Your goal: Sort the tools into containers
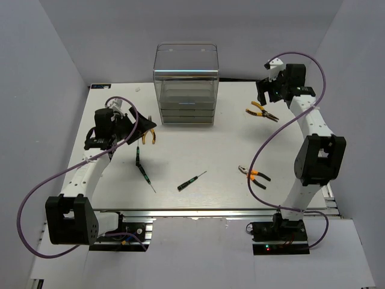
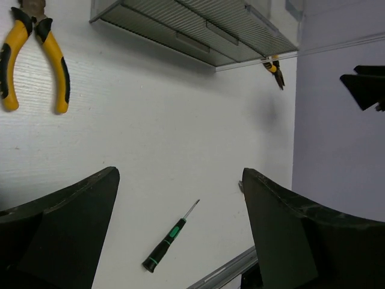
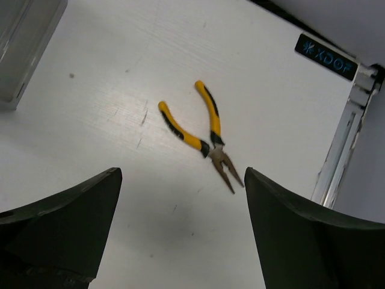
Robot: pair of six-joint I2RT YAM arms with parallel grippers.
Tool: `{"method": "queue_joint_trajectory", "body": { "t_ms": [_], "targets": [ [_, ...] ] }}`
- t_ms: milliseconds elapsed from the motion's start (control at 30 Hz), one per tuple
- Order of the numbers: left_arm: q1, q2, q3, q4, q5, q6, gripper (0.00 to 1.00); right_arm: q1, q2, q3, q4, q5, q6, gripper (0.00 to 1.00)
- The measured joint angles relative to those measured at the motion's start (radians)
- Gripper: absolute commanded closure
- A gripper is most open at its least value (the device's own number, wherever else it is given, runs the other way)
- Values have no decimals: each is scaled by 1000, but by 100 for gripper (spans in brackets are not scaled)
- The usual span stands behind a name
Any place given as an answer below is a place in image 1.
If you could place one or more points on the green screwdriver centre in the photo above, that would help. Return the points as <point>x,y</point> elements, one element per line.
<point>188,182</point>

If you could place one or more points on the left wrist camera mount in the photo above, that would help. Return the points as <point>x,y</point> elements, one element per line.
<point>115,104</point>

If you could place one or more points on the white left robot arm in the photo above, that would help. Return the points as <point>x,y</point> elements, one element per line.
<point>71,218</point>

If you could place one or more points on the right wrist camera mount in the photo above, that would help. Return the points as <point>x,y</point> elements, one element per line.
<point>274,67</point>

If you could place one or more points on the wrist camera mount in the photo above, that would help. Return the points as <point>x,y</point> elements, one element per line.
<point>274,67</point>
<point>115,104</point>

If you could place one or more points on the orange black handled pliers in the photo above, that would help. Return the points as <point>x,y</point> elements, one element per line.
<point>253,174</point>

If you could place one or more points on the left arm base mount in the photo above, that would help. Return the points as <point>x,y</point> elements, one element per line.
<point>133,234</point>

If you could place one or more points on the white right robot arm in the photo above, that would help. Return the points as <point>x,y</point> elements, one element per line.
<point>320,156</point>

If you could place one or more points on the black label sticker on table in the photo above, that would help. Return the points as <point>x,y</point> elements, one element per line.
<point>100,86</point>

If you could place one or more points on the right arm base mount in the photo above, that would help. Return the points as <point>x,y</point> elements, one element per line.
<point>271,239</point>

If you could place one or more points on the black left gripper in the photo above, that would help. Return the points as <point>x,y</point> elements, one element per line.
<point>144,125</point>

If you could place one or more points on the yellow long nose pliers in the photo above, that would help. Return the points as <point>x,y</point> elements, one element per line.
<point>261,113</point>

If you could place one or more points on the clear plastic drawer organizer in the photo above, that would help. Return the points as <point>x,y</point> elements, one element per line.
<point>186,77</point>

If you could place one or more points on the green screwdriver slanted left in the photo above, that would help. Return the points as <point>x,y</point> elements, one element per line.
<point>143,172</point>

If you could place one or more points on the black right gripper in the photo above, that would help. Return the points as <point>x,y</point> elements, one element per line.
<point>264,86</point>

